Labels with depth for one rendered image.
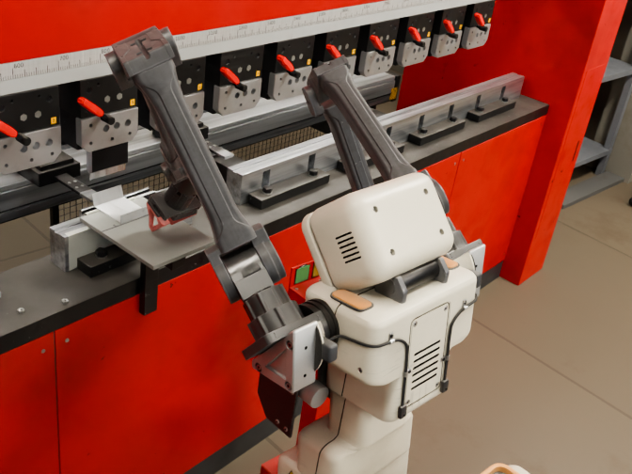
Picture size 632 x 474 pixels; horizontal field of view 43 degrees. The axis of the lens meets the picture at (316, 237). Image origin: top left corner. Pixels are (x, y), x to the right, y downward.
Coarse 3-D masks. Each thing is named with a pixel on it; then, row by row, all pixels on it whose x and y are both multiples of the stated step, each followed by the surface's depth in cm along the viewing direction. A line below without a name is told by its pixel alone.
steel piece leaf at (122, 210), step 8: (112, 200) 192; (120, 200) 193; (128, 200) 193; (104, 208) 189; (112, 208) 189; (120, 208) 190; (128, 208) 190; (136, 208) 191; (144, 208) 188; (112, 216) 186; (120, 216) 183; (128, 216) 185; (136, 216) 187
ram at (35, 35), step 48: (0, 0) 145; (48, 0) 152; (96, 0) 160; (144, 0) 169; (192, 0) 180; (240, 0) 191; (288, 0) 204; (336, 0) 219; (384, 0) 236; (480, 0) 279; (0, 48) 149; (48, 48) 157; (96, 48) 165; (192, 48) 186; (240, 48) 198
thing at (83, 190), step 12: (60, 156) 202; (36, 168) 197; (48, 168) 197; (60, 168) 199; (72, 168) 202; (36, 180) 196; (48, 180) 198; (60, 180) 197; (72, 180) 198; (84, 192) 193; (96, 192) 194
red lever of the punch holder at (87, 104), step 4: (80, 100) 164; (84, 100) 164; (80, 104) 165; (84, 104) 164; (88, 104) 165; (92, 104) 165; (88, 108) 165; (92, 108) 166; (96, 108) 166; (100, 108) 168; (92, 112) 166; (96, 112) 167; (100, 112) 168; (100, 116) 168; (104, 116) 170; (108, 116) 170; (104, 120) 171; (108, 120) 170; (112, 120) 171; (112, 124) 171
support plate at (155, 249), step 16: (96, 224) 182; (112, 224) 183; (128, 224) 184; (144, 224) 185; (176, 224) 187; (112, 240) 178; (128, 240) 178; (144, 240) 179; (160, 240) 180; (176, 240) 181; (192, 240) 182; (208, 240) 182; (144, 256) 173; (160, 256) 174; (176, 256) 175
